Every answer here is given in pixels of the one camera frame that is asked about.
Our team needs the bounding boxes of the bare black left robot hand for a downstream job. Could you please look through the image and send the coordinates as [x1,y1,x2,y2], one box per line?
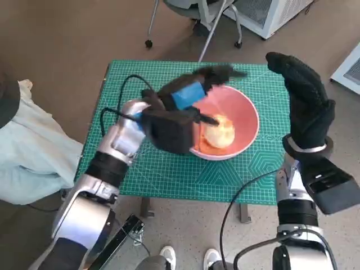
[140,64,248,127]

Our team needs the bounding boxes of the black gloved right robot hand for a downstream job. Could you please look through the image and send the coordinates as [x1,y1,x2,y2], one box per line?
[265,52,337,151]

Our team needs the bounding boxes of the round bread bun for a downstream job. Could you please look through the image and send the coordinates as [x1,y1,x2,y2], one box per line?
[202,114,236,149]

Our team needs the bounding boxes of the pink bowl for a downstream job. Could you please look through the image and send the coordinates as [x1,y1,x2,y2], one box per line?
[188,85,259,161]

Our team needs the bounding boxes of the long striped bread loaf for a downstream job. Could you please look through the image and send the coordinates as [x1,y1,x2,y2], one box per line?
[196,134,226,155]

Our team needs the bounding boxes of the white vented appliance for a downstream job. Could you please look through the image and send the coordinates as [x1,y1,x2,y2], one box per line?
[329,44,360,96]

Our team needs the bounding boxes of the silver metal rod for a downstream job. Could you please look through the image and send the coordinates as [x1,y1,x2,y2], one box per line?
[198,0,228,63]

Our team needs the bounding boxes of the green cutting mat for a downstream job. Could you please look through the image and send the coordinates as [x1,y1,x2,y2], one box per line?
[73,59,286,205]

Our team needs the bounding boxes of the grey office chair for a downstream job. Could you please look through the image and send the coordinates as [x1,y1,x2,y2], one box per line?
[145,0,244,50]

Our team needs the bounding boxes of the white mesh-front cabinet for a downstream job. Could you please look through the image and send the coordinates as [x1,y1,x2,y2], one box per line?
[224,0,316,40]

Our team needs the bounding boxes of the grey table leg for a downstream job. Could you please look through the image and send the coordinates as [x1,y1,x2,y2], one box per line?
[139,197,155,219]
[238,202,251,224]

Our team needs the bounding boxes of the crumpled silver foil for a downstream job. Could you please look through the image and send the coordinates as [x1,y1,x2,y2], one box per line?
[132,224,146,245]

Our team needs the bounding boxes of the black metal bar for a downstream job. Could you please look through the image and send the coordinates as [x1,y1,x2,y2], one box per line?
[84,214,146,270]

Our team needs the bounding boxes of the white shoe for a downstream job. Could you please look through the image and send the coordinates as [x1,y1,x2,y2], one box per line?
[160,245,177,270]
[202,248,222,270]

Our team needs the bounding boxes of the dark grey leg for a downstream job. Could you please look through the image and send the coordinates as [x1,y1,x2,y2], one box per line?
[137,255,167,270]
[212,261,234,270]

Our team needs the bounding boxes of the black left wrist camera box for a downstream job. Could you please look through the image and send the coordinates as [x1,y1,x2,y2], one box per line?
[140,108,197,155]

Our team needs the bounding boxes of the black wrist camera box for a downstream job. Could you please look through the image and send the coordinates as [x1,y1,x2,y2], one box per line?
[140,108,197,155]
[300,156,360,216]

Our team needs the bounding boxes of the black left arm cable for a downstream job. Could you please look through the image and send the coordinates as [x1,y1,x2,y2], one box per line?
[98,73,155,137]

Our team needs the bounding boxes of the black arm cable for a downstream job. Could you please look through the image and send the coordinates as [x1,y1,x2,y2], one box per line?
[235,227,338,270]
[220,170,278,268]
[98,73,155,137]

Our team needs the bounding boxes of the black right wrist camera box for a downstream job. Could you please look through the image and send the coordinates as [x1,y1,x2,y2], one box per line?
[300,156,360,216]

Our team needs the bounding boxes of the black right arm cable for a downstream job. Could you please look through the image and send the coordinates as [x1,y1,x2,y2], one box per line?
[235,227,338,270]
[220,170,278,268]

